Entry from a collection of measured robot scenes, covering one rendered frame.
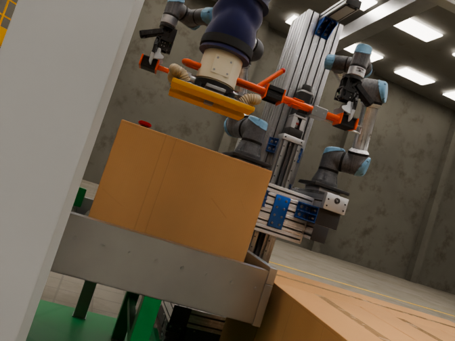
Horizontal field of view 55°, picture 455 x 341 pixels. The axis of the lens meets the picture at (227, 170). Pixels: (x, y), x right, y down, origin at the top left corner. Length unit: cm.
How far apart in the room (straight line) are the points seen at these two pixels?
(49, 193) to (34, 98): 14
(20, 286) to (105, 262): 77
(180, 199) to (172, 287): 32
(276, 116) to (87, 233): 149
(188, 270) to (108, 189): 41
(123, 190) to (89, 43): 96
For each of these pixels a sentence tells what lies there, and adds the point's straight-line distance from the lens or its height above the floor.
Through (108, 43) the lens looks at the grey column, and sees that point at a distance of 73.
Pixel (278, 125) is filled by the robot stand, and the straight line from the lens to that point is 261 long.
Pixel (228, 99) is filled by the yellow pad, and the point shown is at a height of 116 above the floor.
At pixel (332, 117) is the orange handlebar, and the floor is 127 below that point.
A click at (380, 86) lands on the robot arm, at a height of 162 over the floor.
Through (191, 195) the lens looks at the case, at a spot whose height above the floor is 76.
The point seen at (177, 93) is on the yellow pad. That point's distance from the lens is 189.
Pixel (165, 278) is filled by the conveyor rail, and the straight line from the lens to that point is 151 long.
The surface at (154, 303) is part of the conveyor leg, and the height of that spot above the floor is 39.
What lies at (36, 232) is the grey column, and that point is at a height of 65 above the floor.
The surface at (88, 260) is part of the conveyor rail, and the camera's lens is 149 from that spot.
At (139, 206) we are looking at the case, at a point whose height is 67.
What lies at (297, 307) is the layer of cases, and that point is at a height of 53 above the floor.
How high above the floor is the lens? 79
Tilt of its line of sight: 4 degrees up
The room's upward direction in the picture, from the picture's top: 18 degrees clockwise
